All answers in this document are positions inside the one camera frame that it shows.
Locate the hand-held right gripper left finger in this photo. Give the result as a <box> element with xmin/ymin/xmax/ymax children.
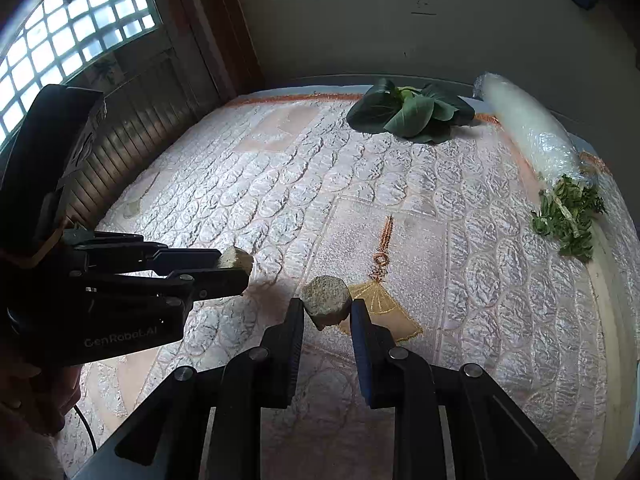
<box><xmin>87</xmin><ymin>297</ymin><xmax>306</xmax><ymax>480</ymax></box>

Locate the green leafy vegetable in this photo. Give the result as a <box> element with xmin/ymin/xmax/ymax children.
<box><xmin>346</xmin><ymin>78</ymin><xmax>476</xmax><ymax>144</ymax></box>

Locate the plastic-wrapped white radish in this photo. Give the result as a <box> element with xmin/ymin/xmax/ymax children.
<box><xmin>472</xmin><ymin>71</ymin><xmax>586</xmax><ymax>186</ymax></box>

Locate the black cable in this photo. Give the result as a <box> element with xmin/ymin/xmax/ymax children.
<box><xmin>74</xmin><ymin>404</ymin><xmax>99</xmax><ymax>453</ymax></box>

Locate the person's left hand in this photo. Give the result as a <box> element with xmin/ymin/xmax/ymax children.
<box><xmin>0</xmin><ymin>355</ymin><xmax>83</xmax><ymax>436</ymax></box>

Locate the green herb bunch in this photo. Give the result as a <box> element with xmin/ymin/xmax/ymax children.
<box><xmin>530</xmin><ymin>174</ymin><xmax>607</xmax><ymax>263</ymax></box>

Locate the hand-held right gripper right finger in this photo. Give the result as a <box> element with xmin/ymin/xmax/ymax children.
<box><xmin>350</xmin><ymin>299</ymin><xmax>581</xmax><ymax>480</ymax></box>

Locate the tan cut vegetable chunk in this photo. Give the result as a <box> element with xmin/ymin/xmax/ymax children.
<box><xmin>219</xmin><ymin>246</ymin><xmax>255</xmax><ymax>277</ymax></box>
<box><xmin>301</xmin><ymin>275</ymin><xmax>353</xmax><ymax>332</ymax></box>

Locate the quilted pink mattress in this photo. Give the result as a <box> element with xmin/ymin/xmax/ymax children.
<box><xmin>55</xmin><ymin>91</ymin><xmax>640</xmax><ymax>480</ymax></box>

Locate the glass block window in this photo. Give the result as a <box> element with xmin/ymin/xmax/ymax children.
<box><xmin>0</xmin><ymin>0</ymin><xmax>157</xmax><ymax>146</ymax></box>

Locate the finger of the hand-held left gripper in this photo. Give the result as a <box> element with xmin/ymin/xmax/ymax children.
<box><xmin>70</xmin><ymin>265</ymin><xmax>252</xmax><ymax>307</ymax></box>
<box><xmin>72</xmin><ymin>231</ymin><xmax>226</xmax><ymax>273</ymax></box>

